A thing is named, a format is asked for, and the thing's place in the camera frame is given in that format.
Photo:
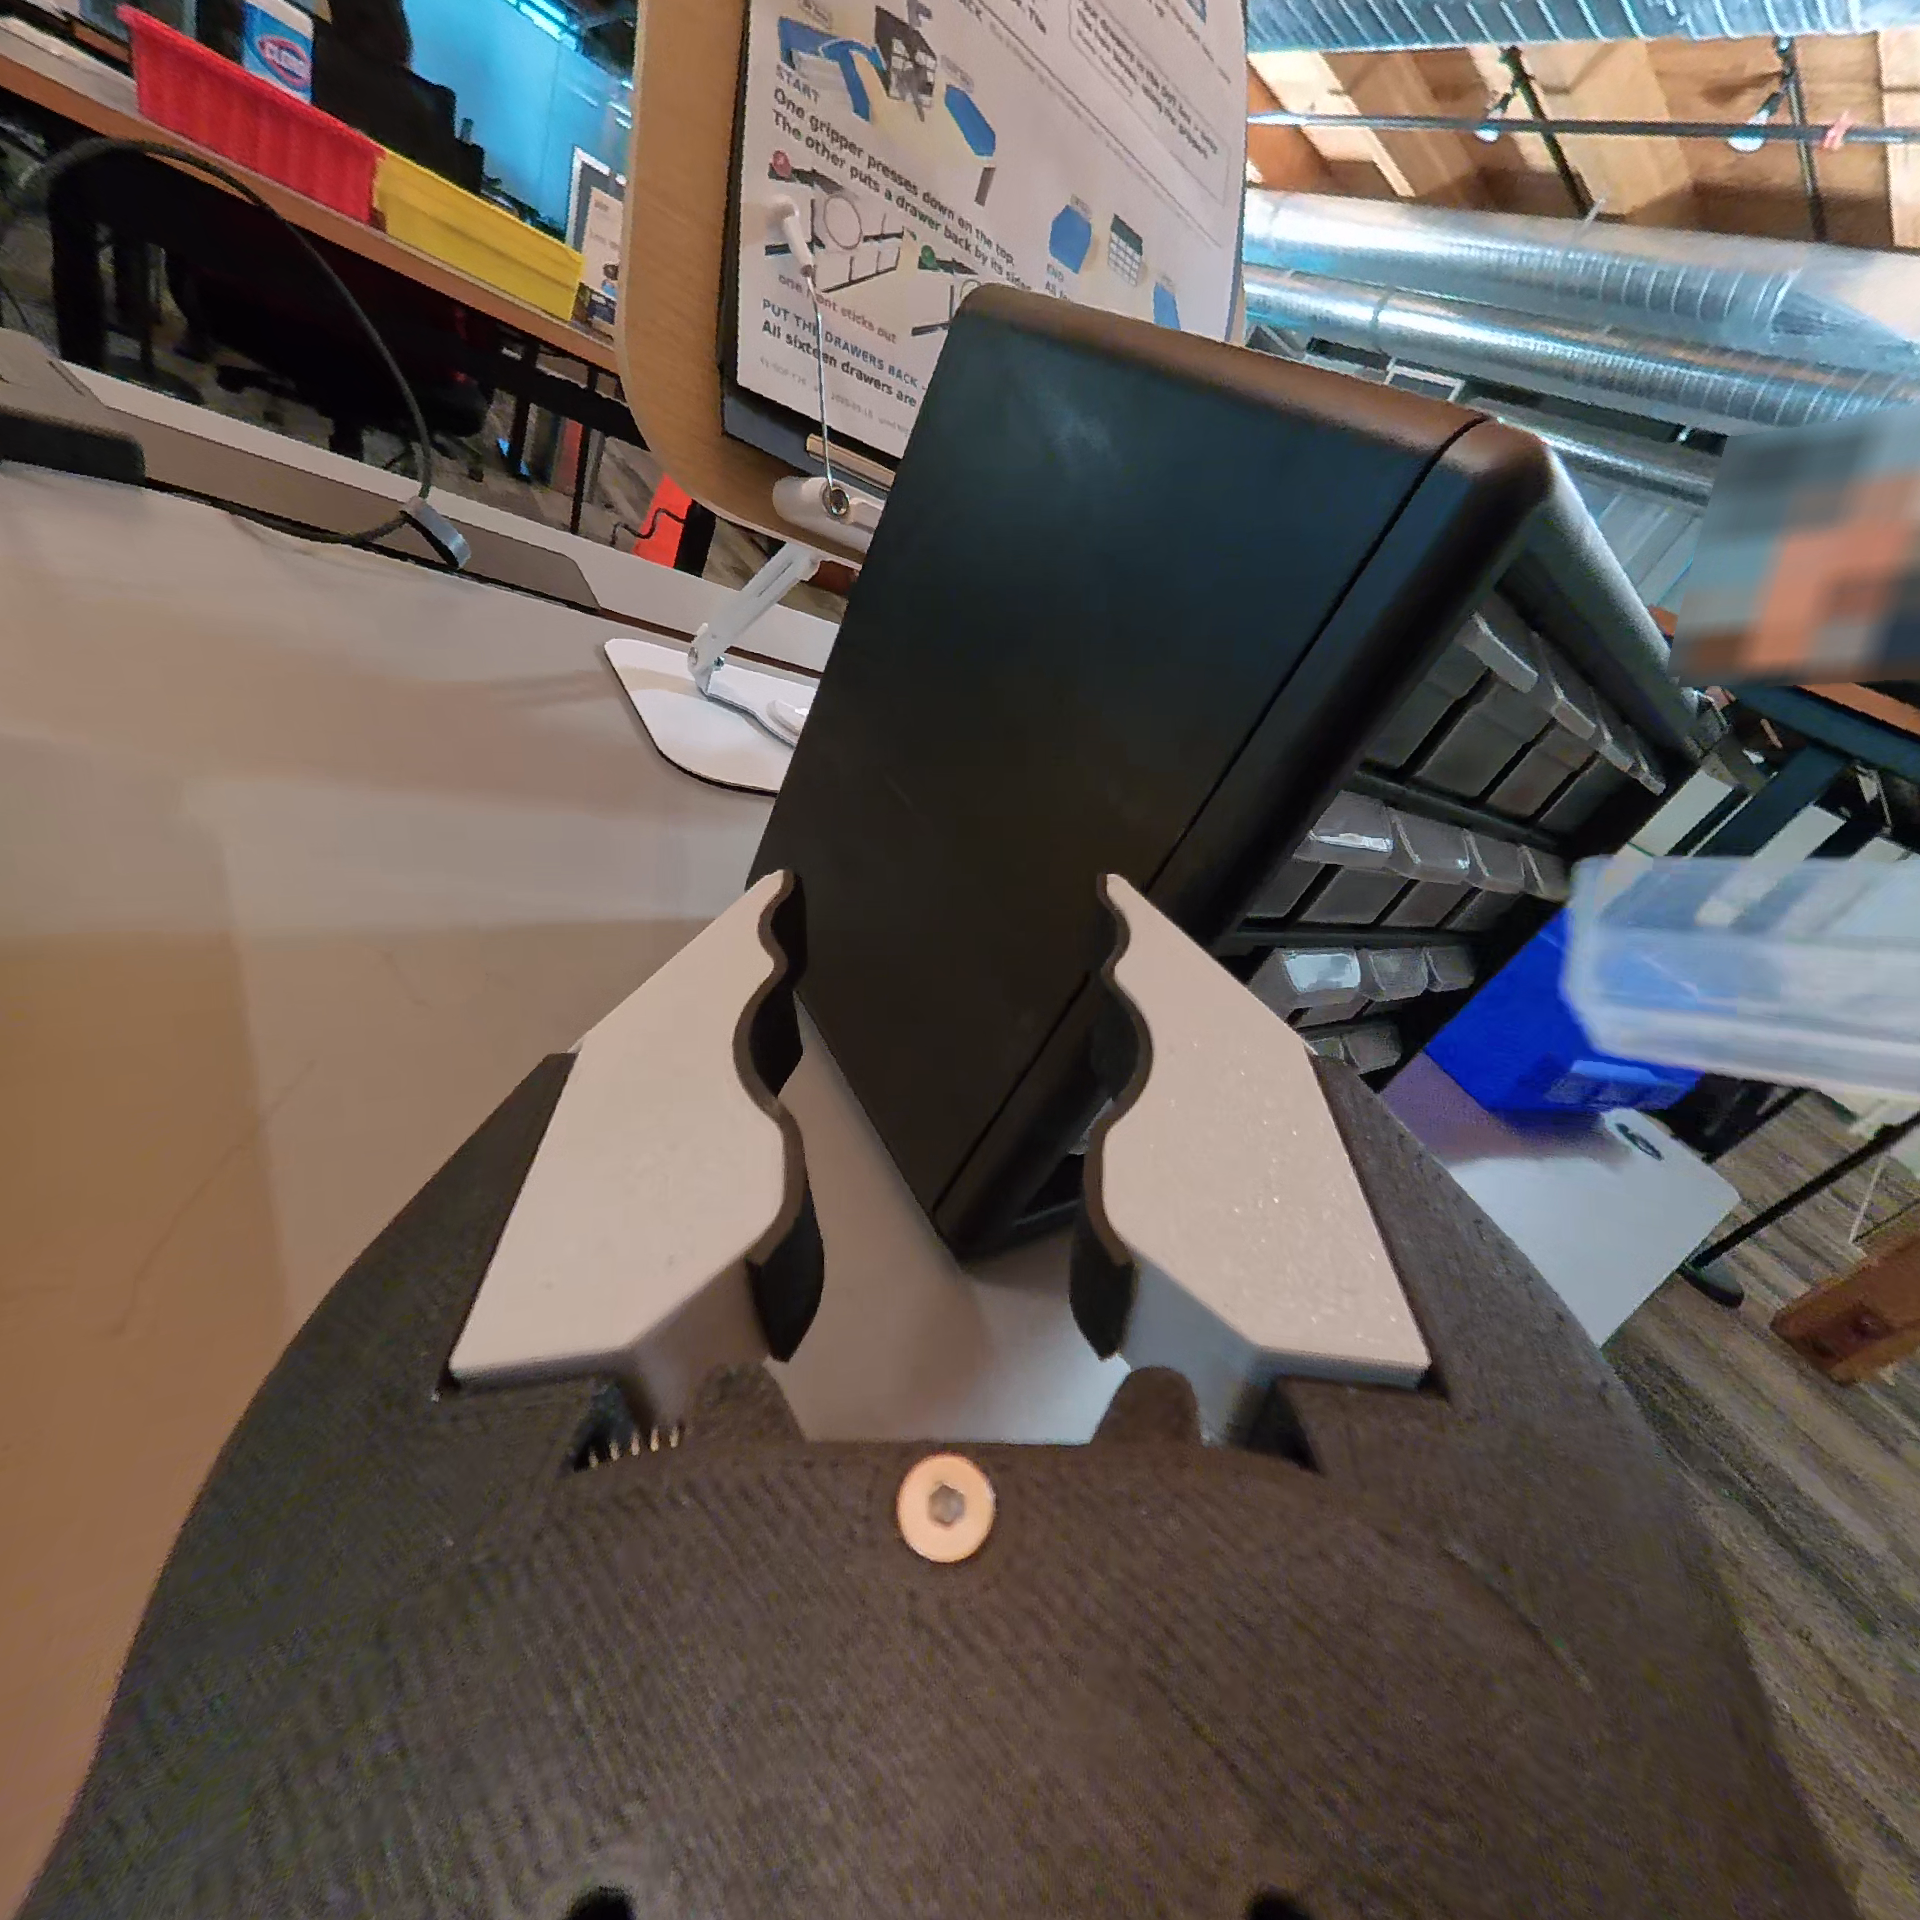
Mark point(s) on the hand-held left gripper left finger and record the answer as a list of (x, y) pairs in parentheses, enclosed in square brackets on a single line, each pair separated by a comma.
[(631, 1201)]

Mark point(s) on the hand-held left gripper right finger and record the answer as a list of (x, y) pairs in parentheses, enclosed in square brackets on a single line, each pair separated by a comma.
[(1261, 1201)]

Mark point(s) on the blue plastic bin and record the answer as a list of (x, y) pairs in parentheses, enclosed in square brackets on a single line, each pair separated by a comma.
[(1500, 1050)]

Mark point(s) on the clear plastic drawer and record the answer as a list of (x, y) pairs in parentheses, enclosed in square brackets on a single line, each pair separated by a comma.
[(1724, 975)]

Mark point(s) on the black drawer cabinet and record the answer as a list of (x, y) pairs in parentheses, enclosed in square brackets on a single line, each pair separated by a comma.
[(1051, 674)]

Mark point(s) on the grey desk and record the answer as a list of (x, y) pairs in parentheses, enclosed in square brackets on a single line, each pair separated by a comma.
[(300, 901)]

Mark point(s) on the set of clear cabinet drawers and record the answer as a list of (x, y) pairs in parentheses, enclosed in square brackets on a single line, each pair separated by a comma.
[(1441, 735)]

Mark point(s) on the wooden box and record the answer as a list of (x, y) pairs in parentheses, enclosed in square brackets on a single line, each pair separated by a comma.
[(1853, 1313)]

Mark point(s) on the black power adapter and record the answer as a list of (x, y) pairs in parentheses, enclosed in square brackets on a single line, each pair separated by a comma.
[(61, 442)]

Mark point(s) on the yellow plastic bin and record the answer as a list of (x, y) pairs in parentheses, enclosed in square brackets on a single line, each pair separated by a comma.
[(481, 241)]

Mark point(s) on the instruction poster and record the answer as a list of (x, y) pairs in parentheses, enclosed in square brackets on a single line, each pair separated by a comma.
[(974, 180)]

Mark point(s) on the red plastic bin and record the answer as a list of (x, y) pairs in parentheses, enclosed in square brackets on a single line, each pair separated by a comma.
[(254, 121)]

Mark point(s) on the blue white wipes canister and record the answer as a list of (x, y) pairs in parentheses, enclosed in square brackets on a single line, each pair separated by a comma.
[(278, 52)]

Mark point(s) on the long wooden table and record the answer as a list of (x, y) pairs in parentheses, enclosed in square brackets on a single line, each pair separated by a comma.
[(61, 83)]

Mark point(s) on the black table frame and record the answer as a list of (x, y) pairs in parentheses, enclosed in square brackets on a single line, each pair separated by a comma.
[(1823, 795)]

